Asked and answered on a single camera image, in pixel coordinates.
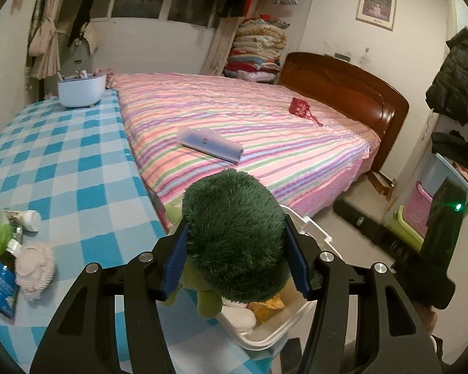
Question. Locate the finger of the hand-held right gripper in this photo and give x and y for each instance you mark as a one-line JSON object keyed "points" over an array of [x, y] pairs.
{"points": [[374, 230]]}

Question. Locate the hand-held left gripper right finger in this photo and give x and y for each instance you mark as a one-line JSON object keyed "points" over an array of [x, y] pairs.
{"points": [[296, 257]]}

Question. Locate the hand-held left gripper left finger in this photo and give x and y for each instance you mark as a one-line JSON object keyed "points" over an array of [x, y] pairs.
{"points": [[175, 261]]}

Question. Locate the green plush toy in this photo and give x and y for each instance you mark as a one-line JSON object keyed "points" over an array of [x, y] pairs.
{"points": [[234, 233]]}

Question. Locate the white plastic bin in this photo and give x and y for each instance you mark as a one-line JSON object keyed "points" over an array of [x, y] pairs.
{"points": [[273, 331]]}

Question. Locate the small printed bottle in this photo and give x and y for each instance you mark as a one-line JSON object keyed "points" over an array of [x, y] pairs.
{"points": [[29, 220]]}

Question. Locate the person's right forearm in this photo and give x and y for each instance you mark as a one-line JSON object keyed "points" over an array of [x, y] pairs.
{"points": [[438, 350]]}

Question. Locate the green plastic basin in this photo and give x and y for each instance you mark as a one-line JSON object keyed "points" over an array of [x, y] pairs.
{"points": [[407, 230]]}

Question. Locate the pink plastic basket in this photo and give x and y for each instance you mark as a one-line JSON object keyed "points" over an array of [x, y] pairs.
{"points": [[417, 206]]}

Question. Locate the light blue plastic box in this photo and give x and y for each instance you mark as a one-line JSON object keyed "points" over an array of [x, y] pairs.
{"points": [[438, 171]]}

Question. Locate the dark folded cloth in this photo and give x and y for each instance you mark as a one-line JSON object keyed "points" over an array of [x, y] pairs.
{"points": [[456, 146]]}

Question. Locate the grey folded pouch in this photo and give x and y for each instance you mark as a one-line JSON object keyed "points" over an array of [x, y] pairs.
{"points": [[210, 144]]}

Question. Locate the bed with pink striped sheet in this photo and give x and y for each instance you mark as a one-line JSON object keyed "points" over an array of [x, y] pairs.
{"points": [[265, 124]]}

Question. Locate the cream lace fuzzy pad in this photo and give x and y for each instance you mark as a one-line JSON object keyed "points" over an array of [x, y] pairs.
{"points": [[35, 268]]}

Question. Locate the red tasselled pouch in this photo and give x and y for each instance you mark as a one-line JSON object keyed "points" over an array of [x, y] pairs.
{"points": [[300, 107]]}

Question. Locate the brown wooden headboard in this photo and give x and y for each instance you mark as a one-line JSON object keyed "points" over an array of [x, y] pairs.
{"points": [[343, 81]]}

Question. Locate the black jacket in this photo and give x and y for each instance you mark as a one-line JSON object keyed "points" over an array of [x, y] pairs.
{"points": [[456, 81]]}

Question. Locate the blue packet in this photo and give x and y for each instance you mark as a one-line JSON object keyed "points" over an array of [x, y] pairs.
{"points": [[2, 288]]}

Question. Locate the white round bowl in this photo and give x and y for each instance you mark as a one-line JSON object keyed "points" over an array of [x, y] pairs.
{"points": [[82, 91]]}

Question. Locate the cluster of small cosmetic items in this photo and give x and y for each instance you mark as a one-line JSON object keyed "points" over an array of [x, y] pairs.
{"points": [[80, 74]]}

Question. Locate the stack of folded quilts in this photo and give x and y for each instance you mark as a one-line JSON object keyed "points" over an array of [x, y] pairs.
{"points": [[257, 46]]}

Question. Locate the beige striped curtain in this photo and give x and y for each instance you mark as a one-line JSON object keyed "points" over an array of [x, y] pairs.
{"points": [[220, 46]]}

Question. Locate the white appliance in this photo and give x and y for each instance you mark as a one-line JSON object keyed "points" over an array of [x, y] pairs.
{"points": [[76, 58]]}

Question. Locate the black hanging garment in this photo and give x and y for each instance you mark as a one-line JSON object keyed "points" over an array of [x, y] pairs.
{"points": [[80, 19]]}

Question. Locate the beige tied curtain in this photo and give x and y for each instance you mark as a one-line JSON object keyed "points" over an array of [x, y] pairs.
{"points": [[46, 27]]}

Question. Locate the grey wall switch plate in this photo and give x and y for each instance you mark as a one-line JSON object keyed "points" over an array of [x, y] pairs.
{"points": [[342, 57]]}

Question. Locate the framed wall picture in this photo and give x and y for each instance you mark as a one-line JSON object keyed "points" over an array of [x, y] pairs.
{"points": [[376, 7]]}

